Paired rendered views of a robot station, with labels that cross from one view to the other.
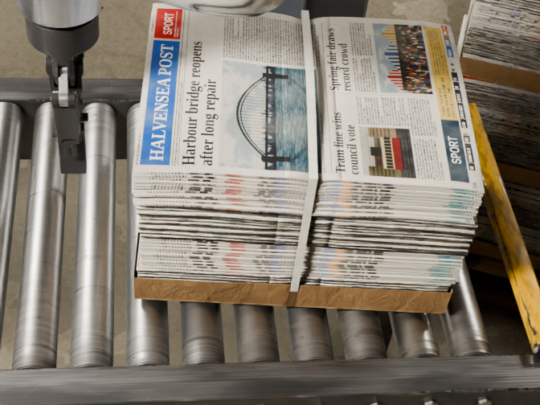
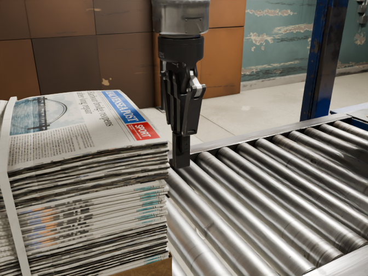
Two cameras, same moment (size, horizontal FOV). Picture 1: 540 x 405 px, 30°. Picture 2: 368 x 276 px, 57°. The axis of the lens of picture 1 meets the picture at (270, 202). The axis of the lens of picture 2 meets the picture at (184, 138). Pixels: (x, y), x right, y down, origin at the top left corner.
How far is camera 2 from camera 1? 1.50 m
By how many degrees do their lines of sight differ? 108
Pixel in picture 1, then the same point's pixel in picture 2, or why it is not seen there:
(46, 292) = (173, 182)
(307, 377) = not seen: hidden behind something
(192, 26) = (120, 132)
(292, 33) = (19, 155)
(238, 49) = (73, 130)
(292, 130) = (26, 108)
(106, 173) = (188, 246)
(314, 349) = not seen: hidden behind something
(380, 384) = not seen: outside the picture
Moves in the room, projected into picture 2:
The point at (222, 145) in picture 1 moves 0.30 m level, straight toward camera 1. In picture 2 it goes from (72, 97) to (63, 64)
